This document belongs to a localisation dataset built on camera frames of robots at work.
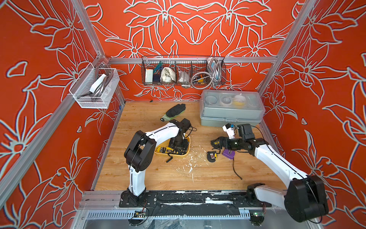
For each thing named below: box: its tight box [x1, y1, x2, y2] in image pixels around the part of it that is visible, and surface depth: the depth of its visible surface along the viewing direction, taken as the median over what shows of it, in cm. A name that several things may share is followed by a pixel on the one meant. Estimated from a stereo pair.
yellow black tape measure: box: [155, 145, 174, 154], surface depth 91 cm
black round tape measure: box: [206, 150, 218, 163], surface depth 87 cm
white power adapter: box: [89, 73, 107, 94], surface depth 71 cm
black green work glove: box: [160, 103, 186, 122], surface depth 113 cm
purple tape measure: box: [222, 148, 236, 160], surface depth 89 cm
